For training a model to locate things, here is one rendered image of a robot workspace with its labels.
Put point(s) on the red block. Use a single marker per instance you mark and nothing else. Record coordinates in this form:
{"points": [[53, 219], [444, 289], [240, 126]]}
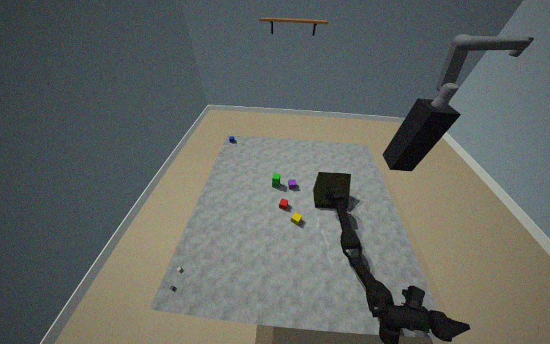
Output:
{"points": [[283, 204]]}

